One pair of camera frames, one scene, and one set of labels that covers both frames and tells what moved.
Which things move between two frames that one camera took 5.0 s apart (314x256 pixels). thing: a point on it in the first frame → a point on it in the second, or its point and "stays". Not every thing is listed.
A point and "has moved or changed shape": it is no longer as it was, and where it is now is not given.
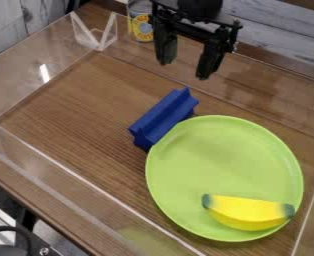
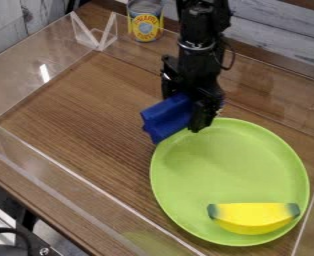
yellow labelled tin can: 140,20 stays
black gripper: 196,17 → 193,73
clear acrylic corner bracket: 86,39 stays
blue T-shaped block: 169,108 has moved or changed shape
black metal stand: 29,243 stays
